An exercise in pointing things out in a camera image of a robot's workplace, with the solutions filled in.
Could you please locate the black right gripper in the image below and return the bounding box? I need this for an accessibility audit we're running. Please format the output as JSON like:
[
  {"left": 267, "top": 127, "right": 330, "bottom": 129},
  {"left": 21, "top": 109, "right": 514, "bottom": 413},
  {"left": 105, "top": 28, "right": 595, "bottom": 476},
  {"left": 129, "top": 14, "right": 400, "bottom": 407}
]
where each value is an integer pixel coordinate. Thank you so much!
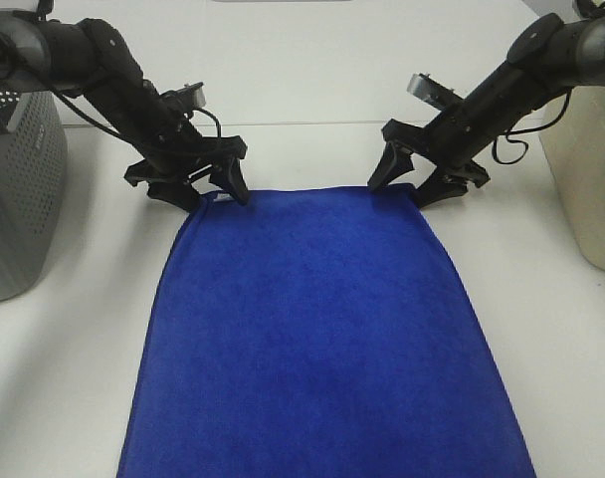
[{"left": 367, "top": 99, "right": 490, "bottom": 207}]

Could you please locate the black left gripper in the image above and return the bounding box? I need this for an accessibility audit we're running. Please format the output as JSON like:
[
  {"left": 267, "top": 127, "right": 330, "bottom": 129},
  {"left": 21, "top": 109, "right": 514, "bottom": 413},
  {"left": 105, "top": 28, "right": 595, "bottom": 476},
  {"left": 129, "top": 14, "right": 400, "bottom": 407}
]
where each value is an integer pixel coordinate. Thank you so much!
[{"left": 122, "top": 89, "right": 249, "bottom": 211}]

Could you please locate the blue towel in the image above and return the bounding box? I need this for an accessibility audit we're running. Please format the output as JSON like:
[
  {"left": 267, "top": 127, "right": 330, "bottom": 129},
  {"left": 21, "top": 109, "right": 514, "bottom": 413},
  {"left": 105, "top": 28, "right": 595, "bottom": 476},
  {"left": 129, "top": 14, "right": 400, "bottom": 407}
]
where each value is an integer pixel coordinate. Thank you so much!
[{"left": 117, "top": 184, "right": 535, "bottom": 477}]

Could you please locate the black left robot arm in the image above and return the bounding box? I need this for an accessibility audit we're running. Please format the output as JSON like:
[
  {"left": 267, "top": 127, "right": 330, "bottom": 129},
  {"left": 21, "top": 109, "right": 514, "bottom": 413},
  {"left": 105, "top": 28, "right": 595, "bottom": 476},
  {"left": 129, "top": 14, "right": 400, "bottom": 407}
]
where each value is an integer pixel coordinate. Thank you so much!
[{"left": 0, "top": 3, "right": 250, "bottom": 212}]

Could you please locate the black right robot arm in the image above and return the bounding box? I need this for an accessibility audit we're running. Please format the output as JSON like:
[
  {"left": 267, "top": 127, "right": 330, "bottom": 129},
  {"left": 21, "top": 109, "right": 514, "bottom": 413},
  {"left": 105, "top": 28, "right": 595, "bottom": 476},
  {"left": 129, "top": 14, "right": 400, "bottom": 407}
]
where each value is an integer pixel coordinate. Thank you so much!
[{"left": 367, "top": 1, "right": 605, "bottom": 207}]

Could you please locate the beige plastic bin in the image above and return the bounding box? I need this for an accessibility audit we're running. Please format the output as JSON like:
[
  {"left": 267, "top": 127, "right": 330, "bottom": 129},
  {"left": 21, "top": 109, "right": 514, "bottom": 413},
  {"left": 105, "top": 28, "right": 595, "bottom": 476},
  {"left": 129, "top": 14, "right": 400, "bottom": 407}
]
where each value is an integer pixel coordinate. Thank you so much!
[{"left": 540, "top": 86, "right": 605, "bottom": 271}]

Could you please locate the grey perforated laundry basket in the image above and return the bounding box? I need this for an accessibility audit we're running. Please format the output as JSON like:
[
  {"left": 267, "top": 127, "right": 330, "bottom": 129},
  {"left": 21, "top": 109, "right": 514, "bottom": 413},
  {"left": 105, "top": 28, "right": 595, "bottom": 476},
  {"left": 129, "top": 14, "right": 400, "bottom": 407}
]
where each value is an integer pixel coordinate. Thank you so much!
[{"left": 0, "top": 84, "right": 68, "bottom": 302}]

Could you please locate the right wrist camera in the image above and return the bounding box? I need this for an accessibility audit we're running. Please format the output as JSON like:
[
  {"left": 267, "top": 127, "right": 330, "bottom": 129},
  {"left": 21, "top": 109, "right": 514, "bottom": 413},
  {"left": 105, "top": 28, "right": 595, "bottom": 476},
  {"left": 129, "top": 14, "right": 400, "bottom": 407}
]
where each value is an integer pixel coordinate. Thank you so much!
[{"left": 407, "top": 73, "right": 464, "bottom": 112}]

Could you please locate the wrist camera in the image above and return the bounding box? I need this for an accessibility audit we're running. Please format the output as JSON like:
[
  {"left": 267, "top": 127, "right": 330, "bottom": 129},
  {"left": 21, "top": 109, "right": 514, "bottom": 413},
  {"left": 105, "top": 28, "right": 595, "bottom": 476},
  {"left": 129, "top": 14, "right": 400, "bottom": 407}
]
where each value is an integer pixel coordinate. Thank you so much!
[
  {"left": 162, "top": 82, "right": 206, "bottom": 115},
  {"left": 407, "top": 73, "right": 464, "bottom": 112}
]

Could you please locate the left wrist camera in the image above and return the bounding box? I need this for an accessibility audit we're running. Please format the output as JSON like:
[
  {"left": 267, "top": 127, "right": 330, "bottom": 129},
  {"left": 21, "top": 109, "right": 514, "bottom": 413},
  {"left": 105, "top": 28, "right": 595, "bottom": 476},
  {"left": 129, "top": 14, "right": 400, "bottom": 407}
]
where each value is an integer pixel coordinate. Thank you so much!
[{"left": 162, "top": 82, "right": 206, "bottom": 115}]

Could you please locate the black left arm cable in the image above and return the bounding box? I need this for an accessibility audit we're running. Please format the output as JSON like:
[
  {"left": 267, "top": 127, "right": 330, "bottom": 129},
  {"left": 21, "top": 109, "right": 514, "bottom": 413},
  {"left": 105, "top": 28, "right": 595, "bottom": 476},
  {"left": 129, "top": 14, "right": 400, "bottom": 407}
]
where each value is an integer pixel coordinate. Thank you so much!
[{"left": 53, "top": 89, "right": 223, "bottom": 150}]

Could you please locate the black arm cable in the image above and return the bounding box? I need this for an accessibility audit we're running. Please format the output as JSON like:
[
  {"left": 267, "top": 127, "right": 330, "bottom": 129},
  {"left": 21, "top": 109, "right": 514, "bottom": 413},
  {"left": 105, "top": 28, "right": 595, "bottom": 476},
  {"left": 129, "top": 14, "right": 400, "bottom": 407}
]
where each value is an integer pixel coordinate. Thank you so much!
[
  {"left": 491, "top": 92, "right": 572, "bottom": 165},
  {"left": 53, "top": 89, "right": 223, "bottom": 150}
]

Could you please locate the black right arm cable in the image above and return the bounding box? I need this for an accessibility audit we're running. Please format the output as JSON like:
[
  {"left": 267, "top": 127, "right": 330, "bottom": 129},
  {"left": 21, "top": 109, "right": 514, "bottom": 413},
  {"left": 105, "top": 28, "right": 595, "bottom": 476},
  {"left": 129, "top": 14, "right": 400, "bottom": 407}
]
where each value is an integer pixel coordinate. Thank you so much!
[{"left": 491, "top": 92, "right": 572, "bottom": 165}]

